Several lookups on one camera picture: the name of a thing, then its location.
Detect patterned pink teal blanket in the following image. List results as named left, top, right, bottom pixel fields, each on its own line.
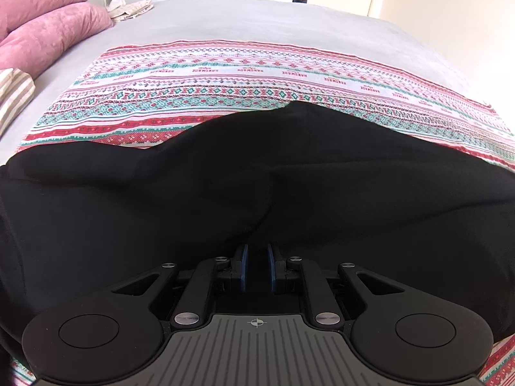
left=14, top=40, right=514, bottom=385

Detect pink pillow near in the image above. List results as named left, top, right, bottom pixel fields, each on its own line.
left=1, top=3, right=114, bottom=78

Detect beige striped cloth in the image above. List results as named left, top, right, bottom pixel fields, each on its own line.
left=0, top=68, right=36, bottom=136

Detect crumpled beige cloth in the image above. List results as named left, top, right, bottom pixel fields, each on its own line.
left=107, top=0, right=154, bottom=22

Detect black pants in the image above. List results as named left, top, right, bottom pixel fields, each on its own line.
left=1, top=102, right=514, bottom=362

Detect grey bed sheet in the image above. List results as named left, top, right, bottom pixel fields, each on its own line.
left=1, top=0, right=514, bottom=160

